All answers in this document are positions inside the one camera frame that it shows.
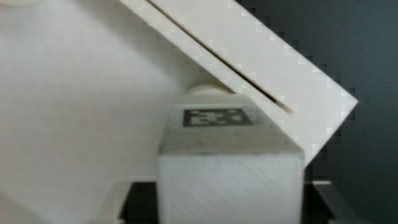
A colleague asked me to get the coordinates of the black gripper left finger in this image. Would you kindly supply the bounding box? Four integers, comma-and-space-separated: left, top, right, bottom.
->
96, 181, 160, 224

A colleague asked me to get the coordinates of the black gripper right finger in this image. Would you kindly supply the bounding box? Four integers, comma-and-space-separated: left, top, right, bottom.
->
300, 181, 362, 224

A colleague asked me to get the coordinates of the white table leg with tag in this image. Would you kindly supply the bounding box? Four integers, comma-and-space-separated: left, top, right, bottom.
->
156, 86, 304, 224

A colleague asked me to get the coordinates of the white square tabletop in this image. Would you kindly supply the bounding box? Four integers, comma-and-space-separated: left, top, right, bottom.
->
0, 0, 215, 224

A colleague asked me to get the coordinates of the white L-shaped fence wall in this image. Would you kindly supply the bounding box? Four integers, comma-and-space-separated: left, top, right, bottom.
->
149, 0, 357, 159

